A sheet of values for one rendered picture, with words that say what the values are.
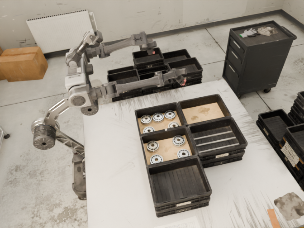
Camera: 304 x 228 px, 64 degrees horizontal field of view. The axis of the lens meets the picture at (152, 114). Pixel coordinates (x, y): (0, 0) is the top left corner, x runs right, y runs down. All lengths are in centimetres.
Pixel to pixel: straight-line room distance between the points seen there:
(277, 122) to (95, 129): 205
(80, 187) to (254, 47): 246
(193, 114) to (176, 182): 70
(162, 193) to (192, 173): 28
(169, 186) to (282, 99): 246
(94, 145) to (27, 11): 301
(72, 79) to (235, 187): 143
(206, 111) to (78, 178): 149
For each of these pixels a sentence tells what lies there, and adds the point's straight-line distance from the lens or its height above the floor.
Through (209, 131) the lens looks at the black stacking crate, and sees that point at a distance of 216.
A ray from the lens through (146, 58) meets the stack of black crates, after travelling 360.
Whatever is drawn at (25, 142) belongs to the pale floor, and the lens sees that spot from 368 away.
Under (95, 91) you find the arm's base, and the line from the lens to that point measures 161.
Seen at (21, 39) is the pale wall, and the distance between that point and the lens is 501.
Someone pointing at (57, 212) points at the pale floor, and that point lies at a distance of 294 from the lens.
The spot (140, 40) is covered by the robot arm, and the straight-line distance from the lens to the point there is 182.
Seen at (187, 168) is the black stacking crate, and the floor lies 83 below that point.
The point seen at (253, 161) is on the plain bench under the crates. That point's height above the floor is 70.
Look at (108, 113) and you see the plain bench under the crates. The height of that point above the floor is 70.
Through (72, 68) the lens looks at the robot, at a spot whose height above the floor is 153.
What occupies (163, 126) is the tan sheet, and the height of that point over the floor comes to 83.
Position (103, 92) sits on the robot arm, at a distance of 162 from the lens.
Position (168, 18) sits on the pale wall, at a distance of 496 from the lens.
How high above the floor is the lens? 250
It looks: 47 degrees down
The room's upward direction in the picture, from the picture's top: 7 degrees counter-clockwise
